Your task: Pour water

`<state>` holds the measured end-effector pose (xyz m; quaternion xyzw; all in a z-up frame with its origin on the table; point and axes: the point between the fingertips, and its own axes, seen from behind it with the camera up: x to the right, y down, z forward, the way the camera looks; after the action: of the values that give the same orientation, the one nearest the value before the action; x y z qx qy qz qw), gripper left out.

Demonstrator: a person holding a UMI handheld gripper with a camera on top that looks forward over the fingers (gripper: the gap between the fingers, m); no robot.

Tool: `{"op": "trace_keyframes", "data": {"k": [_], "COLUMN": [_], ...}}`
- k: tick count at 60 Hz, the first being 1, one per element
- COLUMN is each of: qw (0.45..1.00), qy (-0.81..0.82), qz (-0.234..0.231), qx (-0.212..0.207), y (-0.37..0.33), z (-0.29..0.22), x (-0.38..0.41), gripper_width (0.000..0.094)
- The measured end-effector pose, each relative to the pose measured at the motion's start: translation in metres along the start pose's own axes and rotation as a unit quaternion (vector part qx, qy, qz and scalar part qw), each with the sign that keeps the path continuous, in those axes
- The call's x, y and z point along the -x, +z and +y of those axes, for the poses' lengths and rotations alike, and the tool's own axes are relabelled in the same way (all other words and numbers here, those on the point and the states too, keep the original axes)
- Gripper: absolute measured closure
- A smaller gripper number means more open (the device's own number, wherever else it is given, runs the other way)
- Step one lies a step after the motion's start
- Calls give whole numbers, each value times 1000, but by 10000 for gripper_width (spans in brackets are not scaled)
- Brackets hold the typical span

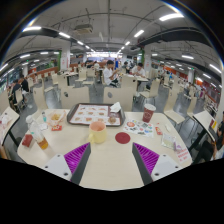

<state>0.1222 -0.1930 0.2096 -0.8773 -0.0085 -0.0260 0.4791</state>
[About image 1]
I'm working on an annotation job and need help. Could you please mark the colourful paper flyer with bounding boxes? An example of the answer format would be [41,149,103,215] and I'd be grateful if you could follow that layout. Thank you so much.
[124,120,154,138]

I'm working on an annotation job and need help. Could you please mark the fries in paper wrapper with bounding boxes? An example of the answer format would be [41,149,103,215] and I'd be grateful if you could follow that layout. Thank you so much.
[48,111,66,126]

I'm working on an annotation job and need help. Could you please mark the crumpled white napkin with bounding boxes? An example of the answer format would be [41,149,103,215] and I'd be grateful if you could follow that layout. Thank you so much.
[110,102,121,113]

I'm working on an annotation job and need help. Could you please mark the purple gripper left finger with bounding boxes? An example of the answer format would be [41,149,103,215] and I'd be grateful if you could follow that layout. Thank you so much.
[44,142,92,186]

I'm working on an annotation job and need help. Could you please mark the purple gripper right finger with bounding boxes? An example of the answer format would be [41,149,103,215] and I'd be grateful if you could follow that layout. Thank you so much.
[131,142,183,186]

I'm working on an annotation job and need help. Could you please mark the red paper cup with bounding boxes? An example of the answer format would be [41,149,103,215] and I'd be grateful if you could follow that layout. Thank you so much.
[142,104,156,123]

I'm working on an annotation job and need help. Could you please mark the dark red round coaster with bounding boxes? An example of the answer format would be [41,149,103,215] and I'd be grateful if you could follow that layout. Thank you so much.
[115,132,130,144]

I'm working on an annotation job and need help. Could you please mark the yellow mug pink inside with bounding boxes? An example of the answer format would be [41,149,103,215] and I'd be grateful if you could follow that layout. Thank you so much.
[88,121,107,144]

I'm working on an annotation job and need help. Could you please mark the beige chair left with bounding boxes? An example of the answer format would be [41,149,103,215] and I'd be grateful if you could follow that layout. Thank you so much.
[61,87,90,109]

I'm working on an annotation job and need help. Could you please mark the beige chair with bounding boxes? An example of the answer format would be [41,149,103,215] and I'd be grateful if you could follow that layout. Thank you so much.
[61,87,90,109]
[103,87,133,112]

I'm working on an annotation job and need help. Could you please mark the person in white shirt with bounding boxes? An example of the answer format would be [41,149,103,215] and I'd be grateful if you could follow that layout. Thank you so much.
[103,60,118,87]

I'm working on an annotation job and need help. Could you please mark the brown food tray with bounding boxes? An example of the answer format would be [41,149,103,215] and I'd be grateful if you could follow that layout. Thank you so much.
[67,103,125,127]

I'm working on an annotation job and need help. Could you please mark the clear plastic packet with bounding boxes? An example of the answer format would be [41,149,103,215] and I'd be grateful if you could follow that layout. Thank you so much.
[161,133,176,149]

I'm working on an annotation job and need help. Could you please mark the beige chair right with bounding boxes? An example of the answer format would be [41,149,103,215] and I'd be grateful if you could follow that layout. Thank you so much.
[103,87,133,112]

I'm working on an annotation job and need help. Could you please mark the red snack packet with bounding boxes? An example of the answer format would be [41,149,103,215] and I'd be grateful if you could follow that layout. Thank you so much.
[22,134,33,147]

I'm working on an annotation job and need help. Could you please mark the plastic bottle with tea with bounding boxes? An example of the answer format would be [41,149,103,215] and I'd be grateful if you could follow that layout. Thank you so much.
[26,115,48,150]

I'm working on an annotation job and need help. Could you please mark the small red sauce packet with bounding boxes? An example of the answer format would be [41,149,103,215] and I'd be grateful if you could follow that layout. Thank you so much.
[155,127,163,135]

